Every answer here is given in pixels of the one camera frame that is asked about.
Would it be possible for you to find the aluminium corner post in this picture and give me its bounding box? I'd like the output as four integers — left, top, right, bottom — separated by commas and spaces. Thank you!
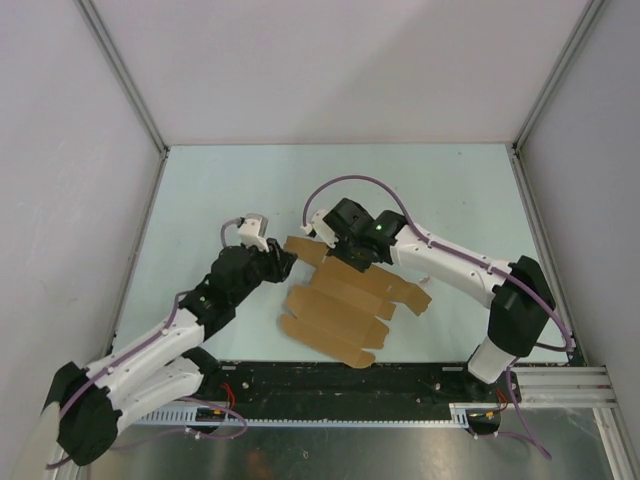
74, 0, 168, 156
512, 0, 610, 152

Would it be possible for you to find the aluminium frame rail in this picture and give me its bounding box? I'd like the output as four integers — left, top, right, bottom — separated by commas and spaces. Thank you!
73, 365, 617, 406

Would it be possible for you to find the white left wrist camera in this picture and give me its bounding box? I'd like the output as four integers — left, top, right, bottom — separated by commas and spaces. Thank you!
237, 213, 268, 252

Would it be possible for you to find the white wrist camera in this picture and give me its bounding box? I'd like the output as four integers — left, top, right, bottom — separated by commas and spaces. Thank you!
237, 213, 268, 252
301, 209, 338, 249

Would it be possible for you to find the grey slotted cable duct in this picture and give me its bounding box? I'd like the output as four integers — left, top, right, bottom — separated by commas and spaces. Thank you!
139, 403, 471, 428

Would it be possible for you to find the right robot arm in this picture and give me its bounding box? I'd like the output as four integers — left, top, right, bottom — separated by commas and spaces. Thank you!
310, 198, 556, 401

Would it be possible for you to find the right aluminium corner post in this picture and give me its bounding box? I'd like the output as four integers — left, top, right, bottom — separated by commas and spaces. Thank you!
512, 0, 610, 152

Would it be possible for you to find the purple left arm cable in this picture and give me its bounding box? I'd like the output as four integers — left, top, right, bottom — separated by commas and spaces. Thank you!
44, 217, 250, 469

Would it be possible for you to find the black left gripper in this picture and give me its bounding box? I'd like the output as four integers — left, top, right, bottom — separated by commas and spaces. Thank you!
230, 237, 297, 305

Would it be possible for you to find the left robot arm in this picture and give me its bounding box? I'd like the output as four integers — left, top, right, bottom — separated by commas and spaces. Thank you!
45, 238, 297, 466

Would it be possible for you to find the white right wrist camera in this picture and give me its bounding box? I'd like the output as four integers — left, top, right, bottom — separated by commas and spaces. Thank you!
301, 209, 338, 249

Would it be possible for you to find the brown cardboard box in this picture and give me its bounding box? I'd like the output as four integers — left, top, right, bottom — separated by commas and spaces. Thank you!
279, 236, 432, 369

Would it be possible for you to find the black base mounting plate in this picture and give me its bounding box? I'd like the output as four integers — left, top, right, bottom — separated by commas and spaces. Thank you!
196, 362, 521, 422

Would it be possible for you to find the left aluminium corner post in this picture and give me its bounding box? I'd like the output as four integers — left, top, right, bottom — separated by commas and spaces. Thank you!
74, 0, 168, 156

